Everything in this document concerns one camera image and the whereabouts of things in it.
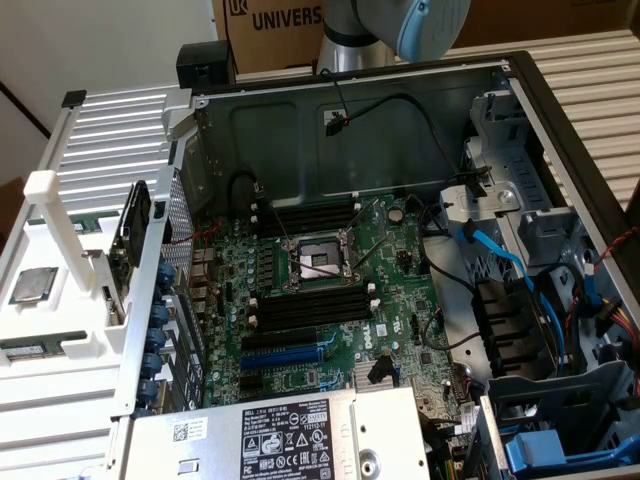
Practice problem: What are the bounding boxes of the CPU socket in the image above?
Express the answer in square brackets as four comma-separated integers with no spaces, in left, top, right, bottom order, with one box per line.
[282,227,364,294]

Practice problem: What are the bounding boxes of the metal locking lever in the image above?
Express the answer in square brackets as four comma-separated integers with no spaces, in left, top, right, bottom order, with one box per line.
[344,197,381,232]
[352,232,389,271]

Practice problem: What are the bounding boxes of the green Dell motherboard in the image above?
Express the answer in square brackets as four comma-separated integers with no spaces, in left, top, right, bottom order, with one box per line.
[192,192,484,419]

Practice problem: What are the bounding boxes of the long black expansion slot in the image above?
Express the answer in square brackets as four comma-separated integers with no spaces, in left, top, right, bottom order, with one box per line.
[241,327,320,353]

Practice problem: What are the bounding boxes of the open PC case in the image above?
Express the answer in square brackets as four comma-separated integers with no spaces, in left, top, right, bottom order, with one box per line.
[112,49,640,480]

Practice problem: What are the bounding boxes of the blue expansion slot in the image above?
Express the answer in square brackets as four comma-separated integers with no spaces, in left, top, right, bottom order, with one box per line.
[238,344,325,372]

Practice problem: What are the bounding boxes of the silver chipset heatsink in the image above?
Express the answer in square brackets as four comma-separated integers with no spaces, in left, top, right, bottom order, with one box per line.
[353,358,401,387]

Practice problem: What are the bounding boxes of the black graphics card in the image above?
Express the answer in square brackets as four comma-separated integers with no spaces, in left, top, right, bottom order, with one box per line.
[82,179,155,326]

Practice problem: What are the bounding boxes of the black plastic air shroud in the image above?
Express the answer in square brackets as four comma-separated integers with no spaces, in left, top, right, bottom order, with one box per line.
[472,278,544,379]

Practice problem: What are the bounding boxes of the printed cardboard box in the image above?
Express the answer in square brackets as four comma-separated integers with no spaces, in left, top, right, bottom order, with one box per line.
[212,0,326,76]

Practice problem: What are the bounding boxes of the black box device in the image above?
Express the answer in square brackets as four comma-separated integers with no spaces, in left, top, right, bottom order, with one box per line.
[176,42,237,87]

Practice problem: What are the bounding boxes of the silver power supply unit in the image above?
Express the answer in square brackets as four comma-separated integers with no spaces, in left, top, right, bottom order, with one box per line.
[117,385,432,480]

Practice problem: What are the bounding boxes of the white parts rack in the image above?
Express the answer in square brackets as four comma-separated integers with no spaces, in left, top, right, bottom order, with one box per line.
[0,169,169,384]

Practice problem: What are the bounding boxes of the grey disk bay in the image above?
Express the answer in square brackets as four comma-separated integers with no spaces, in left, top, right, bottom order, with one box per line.
[479,359,640,480]

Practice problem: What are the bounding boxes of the silver CPU chip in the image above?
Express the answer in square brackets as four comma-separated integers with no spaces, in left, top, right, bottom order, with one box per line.
[8,266,60,305]

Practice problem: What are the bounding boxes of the blue disk bay latch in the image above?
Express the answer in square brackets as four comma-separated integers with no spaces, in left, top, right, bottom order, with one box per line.
[503,428,569,472]

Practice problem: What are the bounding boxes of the plain cardboard box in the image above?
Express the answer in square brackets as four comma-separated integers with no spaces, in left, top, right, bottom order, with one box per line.
[449,0,640,49]

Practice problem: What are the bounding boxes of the blue flat data wire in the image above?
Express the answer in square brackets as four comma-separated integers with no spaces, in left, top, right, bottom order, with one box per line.
[582,269,604,321]
[534,287,576,374]
[458,218,537,294]

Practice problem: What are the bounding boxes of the red and black twisted wire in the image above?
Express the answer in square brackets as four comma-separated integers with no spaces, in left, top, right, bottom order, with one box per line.
[584,227,640,274]

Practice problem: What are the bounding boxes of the yellow and red power wires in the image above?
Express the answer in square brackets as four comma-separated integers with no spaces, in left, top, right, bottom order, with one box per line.
[597,294,640,334]

